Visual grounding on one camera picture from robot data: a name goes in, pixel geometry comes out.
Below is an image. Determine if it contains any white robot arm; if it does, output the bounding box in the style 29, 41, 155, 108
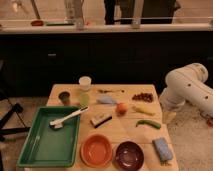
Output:
159, 63, 213, 124

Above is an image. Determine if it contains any green plastic tray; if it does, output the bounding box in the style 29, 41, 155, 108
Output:
17, 106, 80, 168

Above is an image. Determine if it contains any small dark utensil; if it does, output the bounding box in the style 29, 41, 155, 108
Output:
97, 89, 125, 94

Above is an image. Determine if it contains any light blue cloth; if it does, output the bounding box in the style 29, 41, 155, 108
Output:
97, 96, 117, 105

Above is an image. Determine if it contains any clear cup with white lid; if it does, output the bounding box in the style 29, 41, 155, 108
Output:
79, 76, 92, 106

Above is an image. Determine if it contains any orange fruit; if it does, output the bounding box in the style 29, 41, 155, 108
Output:
116, 103, 128, 116

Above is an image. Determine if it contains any black and tan scrubber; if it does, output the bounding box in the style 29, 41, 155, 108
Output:
90, 114, 112, 128

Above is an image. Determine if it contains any yellow corn cob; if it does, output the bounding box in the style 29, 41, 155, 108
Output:
132, 106, 155, 116

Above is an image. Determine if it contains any small dark metal cup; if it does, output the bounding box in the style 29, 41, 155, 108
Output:
58, 91, 70, 106

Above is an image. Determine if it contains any white dish brush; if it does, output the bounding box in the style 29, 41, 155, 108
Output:
49, 107, 89, 129

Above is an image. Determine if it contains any orange bowl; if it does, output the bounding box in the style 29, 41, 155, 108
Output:
80, 134, 113, 168

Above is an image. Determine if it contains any dark purple bowl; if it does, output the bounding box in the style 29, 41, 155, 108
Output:
115, 141, 144, 171

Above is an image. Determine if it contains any black tripod stand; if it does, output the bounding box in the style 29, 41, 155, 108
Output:
0, 103, 30, 142

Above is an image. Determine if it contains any red bowl on shelf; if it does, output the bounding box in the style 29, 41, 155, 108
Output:
31, 20, 44, 26

